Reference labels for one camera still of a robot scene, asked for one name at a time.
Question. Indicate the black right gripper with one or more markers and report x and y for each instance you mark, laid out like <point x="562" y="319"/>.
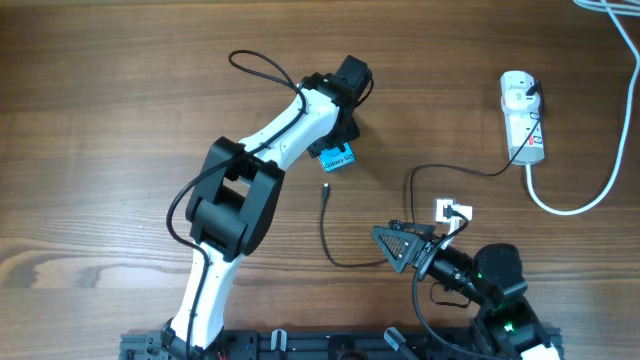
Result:
<point x="419" y="250"/>

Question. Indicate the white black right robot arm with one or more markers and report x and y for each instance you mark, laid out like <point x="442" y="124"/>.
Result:
<point x="505" y="326"/>

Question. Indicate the blue screen smartphone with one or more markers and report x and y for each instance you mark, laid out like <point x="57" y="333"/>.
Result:
<point x="336" y="158"/>

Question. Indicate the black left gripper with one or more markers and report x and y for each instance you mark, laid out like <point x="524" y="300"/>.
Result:
<point x="351" y="132"/>

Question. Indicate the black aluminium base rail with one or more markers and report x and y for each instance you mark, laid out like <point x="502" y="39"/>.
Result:
<point x="279" y="344"/>

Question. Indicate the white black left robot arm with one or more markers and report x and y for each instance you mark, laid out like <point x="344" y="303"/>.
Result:
<point x="225" y="212"/>

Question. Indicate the white power strip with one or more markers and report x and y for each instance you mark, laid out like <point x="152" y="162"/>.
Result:
<point x="523" y="106"/>

